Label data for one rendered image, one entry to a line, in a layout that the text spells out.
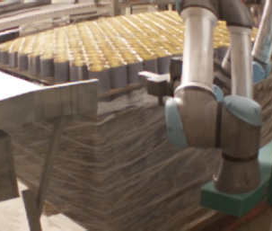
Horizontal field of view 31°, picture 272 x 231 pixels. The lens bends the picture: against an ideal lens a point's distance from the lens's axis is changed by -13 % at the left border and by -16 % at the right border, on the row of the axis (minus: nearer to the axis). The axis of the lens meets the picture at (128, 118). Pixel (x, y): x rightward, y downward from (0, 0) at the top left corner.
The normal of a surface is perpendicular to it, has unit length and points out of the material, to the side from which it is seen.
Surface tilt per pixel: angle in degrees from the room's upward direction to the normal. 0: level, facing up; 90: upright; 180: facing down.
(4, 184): 90
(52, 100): 90
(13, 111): 90
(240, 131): 90
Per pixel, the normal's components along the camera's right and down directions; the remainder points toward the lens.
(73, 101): 0.37, 0.27
